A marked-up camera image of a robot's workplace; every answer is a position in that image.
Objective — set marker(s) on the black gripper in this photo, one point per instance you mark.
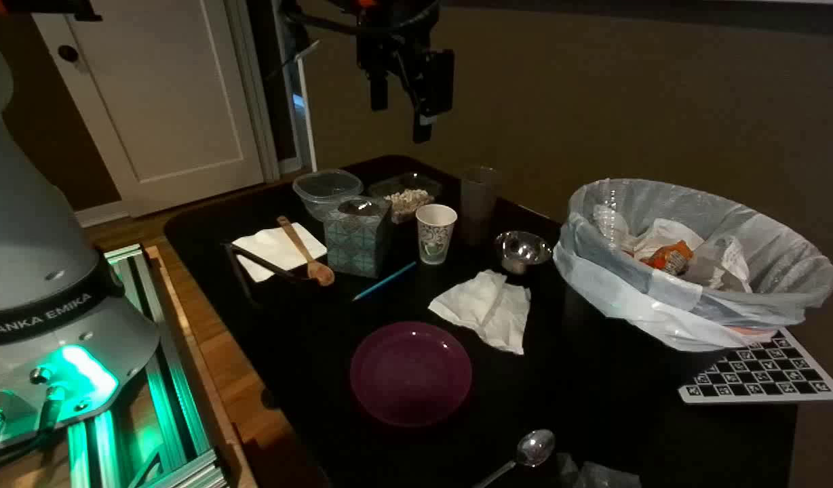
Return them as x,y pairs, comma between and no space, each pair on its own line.
393,41

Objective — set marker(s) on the grey Franka robot arm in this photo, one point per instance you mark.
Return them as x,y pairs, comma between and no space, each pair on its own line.
36,234

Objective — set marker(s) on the white patterned paper cup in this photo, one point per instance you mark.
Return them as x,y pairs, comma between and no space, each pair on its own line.
436,234

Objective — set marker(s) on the clear food container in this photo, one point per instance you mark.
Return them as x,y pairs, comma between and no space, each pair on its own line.
406,200

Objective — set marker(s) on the clear plastic bowl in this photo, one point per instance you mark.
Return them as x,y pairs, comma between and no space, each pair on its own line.
327,191

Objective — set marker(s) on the dark translucent tumbler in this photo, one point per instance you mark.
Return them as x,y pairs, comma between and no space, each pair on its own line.
479,205

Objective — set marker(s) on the teal patterned tissue box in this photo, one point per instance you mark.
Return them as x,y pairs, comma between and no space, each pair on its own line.
357,240

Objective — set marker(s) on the wooden spoon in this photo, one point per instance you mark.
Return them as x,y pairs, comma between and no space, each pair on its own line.
319,269

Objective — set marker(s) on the small metal bowl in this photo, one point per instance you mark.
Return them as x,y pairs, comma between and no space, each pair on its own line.
521,247

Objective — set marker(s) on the flat white paper napkin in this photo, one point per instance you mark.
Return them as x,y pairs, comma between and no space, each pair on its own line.
270,243

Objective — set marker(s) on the black utensil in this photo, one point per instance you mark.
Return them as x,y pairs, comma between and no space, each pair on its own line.
262,261

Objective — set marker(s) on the crumpled white napkin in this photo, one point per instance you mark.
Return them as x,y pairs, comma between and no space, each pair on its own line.
486,307

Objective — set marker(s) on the white door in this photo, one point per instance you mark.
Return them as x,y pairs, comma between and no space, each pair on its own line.
175,98

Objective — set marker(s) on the purple plate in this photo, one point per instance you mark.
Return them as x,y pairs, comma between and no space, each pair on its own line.
410,374

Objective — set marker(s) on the orange white wrapper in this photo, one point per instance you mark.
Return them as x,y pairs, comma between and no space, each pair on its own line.
665,252

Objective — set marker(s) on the wooden platform board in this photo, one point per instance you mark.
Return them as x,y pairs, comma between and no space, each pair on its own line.
222,389

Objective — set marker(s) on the black door knob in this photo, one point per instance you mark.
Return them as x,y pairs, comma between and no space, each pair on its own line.
70,53

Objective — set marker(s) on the crumpled white paper trash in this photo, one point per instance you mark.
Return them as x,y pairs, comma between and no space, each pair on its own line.
724,261

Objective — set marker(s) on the metal spoon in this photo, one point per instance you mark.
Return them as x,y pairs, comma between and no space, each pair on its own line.
535,448

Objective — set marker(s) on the lined trash bin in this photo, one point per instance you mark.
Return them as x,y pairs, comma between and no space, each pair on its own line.
778,273

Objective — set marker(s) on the clear plastic wrapper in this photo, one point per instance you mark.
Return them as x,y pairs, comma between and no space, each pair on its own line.
601,475

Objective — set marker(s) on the black white checkerboard card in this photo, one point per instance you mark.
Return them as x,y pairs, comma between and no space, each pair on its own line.
763,369

